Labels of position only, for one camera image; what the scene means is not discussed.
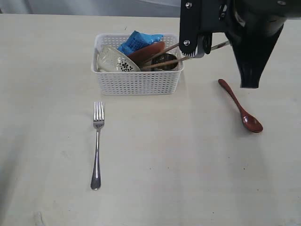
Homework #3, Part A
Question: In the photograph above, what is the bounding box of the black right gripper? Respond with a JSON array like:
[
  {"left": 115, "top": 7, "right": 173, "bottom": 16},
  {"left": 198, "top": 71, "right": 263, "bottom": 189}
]
[{"left": 221, "top": 7, "right": 285, "bottom": 89}]

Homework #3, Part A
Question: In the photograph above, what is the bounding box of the dark red wooden spoon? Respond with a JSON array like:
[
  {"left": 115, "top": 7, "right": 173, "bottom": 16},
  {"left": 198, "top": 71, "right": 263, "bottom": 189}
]
[{"left": 218, "top": 79, "right": 263, "bottom": 133}]

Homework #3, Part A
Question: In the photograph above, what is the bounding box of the silver metal fork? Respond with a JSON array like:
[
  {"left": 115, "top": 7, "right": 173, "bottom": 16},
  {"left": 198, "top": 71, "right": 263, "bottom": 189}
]
[{"left": 90, "top": 102, "right": 105, "bottom": 190}]

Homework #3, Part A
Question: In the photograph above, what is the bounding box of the silver table knife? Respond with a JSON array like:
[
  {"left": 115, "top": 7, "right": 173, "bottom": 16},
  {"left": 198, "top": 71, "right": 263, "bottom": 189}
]
[{"left": 211, "top": 40, "right": 230, "bottom": 51}]

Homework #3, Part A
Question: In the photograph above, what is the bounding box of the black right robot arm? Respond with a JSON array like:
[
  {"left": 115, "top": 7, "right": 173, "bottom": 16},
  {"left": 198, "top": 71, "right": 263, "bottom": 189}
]
[{"left": 225, "top": 0, "right": 301, "bottom": 89}]

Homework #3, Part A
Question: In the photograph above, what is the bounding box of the brown wooden chopstick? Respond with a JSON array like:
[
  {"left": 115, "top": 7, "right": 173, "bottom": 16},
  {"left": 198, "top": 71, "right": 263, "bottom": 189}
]
[
  {"left": 140, "top": 56, "right": 191, "bottom": 71},
  {"left": 141, "top": 43, "right": 179, "bottom": 65}
]

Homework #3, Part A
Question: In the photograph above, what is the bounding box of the stainless steel cup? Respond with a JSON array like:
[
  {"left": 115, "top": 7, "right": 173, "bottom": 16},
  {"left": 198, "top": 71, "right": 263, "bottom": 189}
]
[{"left": 151, "top": 53, "right": 178, "bottom": 71}]

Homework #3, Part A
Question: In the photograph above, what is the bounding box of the white perforated plastic basket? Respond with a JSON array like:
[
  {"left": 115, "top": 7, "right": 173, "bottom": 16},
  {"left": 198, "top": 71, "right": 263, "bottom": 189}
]
[{"left": 91, "top": 33, "right": 184, "bottom": 96}]

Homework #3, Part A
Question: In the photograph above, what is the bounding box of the brown wooden bowl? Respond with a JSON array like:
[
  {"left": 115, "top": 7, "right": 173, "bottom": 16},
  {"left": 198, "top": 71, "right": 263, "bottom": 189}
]
[{"left": 128, "top": 41, "right": 165, "bottom": 65}]

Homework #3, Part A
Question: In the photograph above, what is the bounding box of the blue snack packet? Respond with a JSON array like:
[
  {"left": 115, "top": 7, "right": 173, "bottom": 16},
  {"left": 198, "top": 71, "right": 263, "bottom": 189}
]
[{"left": 117, "top": 31, "right": 164, "bottom": 56}]

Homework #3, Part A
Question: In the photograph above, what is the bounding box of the grey floral ceramic bowl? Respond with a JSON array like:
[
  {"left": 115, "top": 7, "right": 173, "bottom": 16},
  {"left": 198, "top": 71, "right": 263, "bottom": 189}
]
[{"left": 96, "top": 44, "right": 140, "bottom": 73}]

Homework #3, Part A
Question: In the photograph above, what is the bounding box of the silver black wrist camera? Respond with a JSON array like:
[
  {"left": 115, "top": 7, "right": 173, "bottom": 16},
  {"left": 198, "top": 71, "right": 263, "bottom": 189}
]
[{"left": 179, "top": 0, "right": 229, "bottom": 58}]

